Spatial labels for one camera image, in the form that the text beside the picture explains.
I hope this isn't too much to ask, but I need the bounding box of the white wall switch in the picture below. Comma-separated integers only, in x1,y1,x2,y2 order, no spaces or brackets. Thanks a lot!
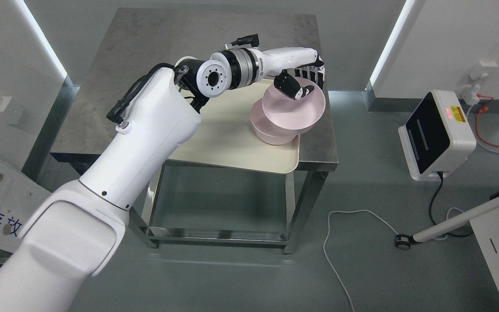
0,96,13,114

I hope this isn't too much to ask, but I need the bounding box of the white cart leg with caster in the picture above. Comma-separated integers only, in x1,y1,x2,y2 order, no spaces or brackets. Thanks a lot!
395,192,499,250

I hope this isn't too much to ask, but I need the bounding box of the pink bowl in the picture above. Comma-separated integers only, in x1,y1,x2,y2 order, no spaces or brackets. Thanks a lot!
262,77,326,130
250,98,299,145

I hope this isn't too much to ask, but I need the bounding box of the white floor cable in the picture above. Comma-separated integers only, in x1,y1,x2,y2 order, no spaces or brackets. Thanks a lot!
323,210,449,312

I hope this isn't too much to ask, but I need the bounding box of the white black box device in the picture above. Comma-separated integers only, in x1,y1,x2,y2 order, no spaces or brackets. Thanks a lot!
398,90,476,182

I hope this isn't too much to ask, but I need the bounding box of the white sign board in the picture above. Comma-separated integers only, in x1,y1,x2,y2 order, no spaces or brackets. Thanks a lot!
0,160,50,253

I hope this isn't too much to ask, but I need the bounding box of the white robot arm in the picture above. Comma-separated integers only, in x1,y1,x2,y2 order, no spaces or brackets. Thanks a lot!
0,34,262,312

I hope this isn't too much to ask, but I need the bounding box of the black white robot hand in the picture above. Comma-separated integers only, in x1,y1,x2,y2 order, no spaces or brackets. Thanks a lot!
259,47,325,100

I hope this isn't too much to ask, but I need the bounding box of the beige plastic tray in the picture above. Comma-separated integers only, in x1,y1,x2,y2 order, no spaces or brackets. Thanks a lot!
168,79,299,174

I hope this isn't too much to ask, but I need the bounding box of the stainless steel table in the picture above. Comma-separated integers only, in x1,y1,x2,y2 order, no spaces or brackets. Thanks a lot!
50,8,338,255

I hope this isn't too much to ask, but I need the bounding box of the black power cable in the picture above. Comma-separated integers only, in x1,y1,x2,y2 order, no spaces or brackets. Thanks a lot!
429,172,473,238

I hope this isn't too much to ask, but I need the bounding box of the white wall socket plug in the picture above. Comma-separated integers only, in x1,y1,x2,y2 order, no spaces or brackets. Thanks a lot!
461,60,499,107

